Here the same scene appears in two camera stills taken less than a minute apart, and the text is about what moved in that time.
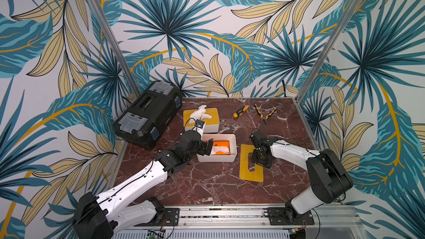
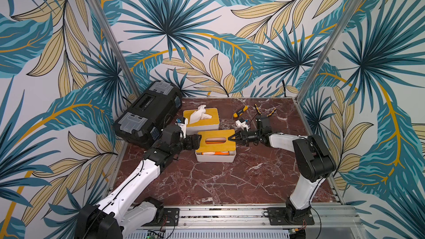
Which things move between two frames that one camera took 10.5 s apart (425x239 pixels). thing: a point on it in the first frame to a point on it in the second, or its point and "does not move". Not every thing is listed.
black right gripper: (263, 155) to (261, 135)
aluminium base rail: (240, 217) does not move
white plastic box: (220, 158) does not move
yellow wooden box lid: (213, 120) does not move
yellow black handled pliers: (263, 118) does not move
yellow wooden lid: (257, 175) to (229, 145)
